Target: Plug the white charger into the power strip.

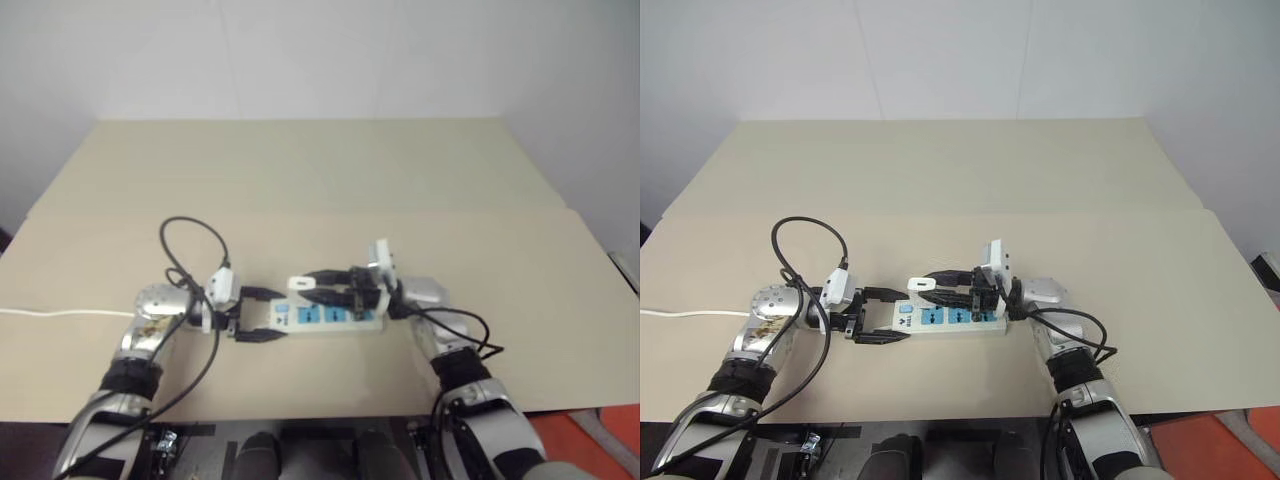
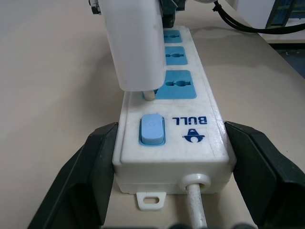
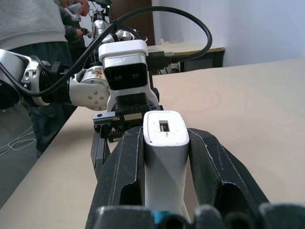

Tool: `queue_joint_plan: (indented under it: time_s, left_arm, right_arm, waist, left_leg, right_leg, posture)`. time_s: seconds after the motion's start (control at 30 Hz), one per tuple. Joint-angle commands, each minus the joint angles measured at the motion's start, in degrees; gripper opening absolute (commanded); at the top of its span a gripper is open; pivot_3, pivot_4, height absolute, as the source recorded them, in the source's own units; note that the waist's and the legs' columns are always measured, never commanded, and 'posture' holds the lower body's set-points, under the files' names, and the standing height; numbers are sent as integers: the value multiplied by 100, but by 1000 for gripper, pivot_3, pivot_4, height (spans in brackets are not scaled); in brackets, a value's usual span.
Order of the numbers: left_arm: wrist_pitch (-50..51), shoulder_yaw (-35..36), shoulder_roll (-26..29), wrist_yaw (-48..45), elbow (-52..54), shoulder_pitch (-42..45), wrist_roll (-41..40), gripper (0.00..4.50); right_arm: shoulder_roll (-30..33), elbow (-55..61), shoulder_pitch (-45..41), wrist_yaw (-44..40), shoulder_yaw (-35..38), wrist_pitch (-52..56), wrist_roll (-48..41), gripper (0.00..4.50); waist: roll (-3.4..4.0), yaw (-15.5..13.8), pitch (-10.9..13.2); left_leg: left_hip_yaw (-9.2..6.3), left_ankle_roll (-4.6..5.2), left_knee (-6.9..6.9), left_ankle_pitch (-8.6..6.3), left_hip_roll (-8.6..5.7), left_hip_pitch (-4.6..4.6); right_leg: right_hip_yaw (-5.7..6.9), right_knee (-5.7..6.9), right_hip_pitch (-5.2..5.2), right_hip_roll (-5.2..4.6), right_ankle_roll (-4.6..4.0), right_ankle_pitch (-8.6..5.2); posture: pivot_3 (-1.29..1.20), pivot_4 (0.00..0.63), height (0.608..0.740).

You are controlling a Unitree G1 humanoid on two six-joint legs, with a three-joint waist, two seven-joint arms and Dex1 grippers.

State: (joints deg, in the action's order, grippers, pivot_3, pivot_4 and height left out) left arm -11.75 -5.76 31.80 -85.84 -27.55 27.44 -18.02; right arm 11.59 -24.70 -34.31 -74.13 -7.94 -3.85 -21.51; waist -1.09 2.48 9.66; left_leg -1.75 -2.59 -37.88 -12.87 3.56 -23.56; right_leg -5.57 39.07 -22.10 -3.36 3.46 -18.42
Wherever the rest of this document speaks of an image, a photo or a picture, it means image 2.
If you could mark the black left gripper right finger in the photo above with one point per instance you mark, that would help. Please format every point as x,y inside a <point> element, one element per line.
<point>264,176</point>

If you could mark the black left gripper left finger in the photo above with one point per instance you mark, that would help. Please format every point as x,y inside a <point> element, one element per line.
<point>78,181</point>

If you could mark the white power strip blue sockets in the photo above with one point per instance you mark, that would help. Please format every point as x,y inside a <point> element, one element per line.
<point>190,152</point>

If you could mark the white charger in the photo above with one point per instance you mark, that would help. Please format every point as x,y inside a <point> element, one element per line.
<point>135,47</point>

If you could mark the blue metal frame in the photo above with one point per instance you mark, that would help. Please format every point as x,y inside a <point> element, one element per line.
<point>286,14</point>

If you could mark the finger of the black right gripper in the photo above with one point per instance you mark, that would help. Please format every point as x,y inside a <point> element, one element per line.
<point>172,12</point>
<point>95,7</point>

